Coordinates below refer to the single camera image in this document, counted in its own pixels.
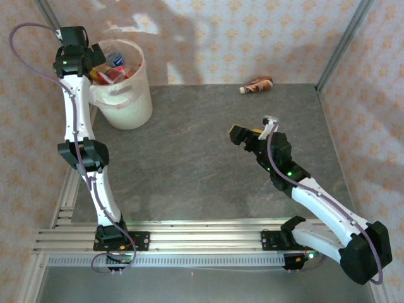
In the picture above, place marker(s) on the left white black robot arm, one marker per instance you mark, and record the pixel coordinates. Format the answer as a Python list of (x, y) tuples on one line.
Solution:
[(77, 110)]

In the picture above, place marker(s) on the blue label water bottle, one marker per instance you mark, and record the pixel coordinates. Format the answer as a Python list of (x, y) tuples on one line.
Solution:
[(116, 59)]

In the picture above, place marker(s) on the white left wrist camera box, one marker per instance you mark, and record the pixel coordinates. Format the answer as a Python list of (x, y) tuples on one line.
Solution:
[(58, 34)]

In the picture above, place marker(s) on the aluminium frame post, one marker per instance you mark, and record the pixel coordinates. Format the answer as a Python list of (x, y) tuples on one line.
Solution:
[(31, 277), (380, 295), (47, 12), (344, 44)]

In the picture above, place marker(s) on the white plastic bin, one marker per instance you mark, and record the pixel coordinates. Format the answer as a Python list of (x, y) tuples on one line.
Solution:
[(132, 116)]

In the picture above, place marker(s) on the red yellow label tea bottle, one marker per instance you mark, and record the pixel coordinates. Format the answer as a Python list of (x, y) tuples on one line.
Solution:
[(107, 75)]

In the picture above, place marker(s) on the crushed brown label bottle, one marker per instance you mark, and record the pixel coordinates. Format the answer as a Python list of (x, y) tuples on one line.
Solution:
[(259, 84)]

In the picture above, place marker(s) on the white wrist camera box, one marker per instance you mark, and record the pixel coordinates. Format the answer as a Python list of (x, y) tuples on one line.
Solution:
[(268, 127), (58, 34)]

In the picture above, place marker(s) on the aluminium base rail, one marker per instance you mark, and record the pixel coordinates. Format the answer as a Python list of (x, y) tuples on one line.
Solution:
[(205, 236)]

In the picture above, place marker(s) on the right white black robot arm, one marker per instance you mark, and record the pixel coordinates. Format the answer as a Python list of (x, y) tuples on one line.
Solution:
[(325, 205)]

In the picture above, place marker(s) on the aluminium lower frame post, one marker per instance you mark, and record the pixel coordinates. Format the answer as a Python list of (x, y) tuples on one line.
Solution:
[(380, 295), (31, 277)]

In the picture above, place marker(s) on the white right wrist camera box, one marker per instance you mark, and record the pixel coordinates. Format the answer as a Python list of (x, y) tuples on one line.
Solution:
[(268, 127)]

